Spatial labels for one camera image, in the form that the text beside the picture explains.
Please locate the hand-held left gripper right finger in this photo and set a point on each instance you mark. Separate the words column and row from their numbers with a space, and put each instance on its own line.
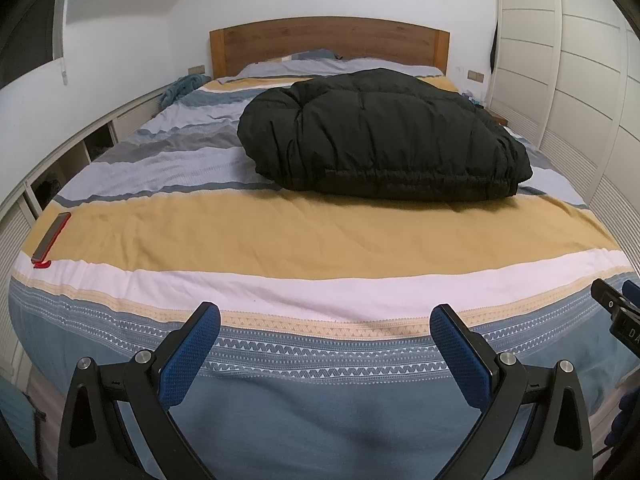
column 460, row 360

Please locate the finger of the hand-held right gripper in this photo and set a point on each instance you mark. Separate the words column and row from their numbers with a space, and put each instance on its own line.
column 607, row 297
column 631, row 292

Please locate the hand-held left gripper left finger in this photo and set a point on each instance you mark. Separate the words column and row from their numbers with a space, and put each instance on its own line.
column 190, row 360

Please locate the dark green puffer jacket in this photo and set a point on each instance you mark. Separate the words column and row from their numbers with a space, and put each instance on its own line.
column 380, row 135

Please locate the person's right hand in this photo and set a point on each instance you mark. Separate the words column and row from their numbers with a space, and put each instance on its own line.
column 629, row 412

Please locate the bed with striped duvet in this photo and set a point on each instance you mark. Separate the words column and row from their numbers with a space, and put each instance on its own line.
column 300, row 240

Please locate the phone in red case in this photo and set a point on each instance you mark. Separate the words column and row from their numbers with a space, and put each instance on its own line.
column 50, row 237

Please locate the wooden nightstand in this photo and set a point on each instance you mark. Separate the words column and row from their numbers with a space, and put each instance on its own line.
column 500, row 120

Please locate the white wardrobe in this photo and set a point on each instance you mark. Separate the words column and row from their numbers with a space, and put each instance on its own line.
column 575, row 85

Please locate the white low shelf unit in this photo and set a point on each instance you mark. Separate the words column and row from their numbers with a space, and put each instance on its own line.
column 75, row 132

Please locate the blue crumpled cloth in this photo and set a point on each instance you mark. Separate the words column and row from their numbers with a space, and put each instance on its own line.
column 182, row 87

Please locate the grey striped pillow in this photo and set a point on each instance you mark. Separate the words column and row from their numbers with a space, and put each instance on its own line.
column 400, row 62
column 280, row 66

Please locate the wooden headboard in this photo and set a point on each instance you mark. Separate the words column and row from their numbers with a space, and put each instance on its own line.
column 325, row 35

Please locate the wall switch plate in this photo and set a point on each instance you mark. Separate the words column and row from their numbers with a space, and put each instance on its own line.
column 196, row 68
column 475, row 76

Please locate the white window frame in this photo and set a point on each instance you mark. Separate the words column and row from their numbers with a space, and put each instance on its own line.
column 62, row 35

